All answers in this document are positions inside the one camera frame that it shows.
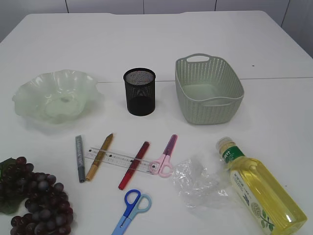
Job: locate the clear plastic sheet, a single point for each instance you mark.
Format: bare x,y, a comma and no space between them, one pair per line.
199,189

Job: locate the green plastic woven basket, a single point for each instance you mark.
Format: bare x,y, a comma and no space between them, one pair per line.
209,92

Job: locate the purple grape bunch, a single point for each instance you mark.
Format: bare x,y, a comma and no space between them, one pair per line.
48,208

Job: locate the black mesh pen holder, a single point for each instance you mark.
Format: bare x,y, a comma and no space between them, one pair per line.
140,91

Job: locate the blue scissors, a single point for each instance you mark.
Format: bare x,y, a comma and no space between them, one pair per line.
132,209

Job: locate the grey marker pen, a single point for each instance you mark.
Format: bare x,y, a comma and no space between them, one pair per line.
80,158

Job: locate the pink purple scissors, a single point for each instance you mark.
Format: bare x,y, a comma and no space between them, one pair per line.
162,165

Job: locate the yellow tea bottle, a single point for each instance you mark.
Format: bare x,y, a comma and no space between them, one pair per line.
271,206

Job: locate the gold marker pen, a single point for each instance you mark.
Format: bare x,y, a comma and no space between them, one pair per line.
99,157

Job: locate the pale green wavy plate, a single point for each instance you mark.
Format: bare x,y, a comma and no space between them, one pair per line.
56,97

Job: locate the red marker pen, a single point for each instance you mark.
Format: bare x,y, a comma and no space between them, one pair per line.
133,166

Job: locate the clear plastic ruler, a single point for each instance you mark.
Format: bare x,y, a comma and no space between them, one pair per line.
118,159

